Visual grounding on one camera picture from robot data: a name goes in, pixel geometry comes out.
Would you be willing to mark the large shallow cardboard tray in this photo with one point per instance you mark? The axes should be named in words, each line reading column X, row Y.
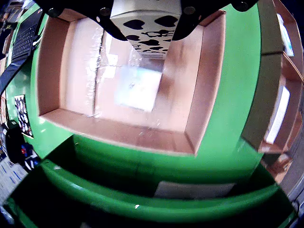
column 78, row 71

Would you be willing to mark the long white carton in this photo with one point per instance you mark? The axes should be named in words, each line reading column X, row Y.
column 278, row 116

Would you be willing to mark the black patterned card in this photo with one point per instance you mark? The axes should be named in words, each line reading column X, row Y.
column 22, row 116

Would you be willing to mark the small labelled cardboard carton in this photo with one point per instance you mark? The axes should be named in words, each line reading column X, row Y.
column 280, row 169

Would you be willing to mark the printed white paper sheet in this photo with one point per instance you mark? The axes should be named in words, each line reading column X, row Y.
column 10, row 178

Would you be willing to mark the pale grey flat sheet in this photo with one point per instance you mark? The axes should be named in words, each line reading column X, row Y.
column 194, row 190

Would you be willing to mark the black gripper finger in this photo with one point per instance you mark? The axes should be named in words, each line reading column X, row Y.
column 83, row 8
column 213, row 4

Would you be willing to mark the black rounded device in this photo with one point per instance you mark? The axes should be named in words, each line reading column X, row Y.
column 14, row 145

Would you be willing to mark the open brown cardboard box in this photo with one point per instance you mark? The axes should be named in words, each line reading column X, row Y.
column 261, row 99
column 270, row 28

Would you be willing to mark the blue red small object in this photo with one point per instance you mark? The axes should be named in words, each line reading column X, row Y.
column 27, row 152

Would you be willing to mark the cow print hand cream box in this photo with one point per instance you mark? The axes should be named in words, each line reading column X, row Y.
column 147, row 14

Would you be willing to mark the black laptop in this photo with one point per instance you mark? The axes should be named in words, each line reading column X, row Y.
column 23, row 42

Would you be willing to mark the green metal shelf unit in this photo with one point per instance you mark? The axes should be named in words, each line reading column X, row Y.
column 142, row 209

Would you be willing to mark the reddish brown cosmetic box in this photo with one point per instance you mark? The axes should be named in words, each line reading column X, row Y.
column 137, row 90

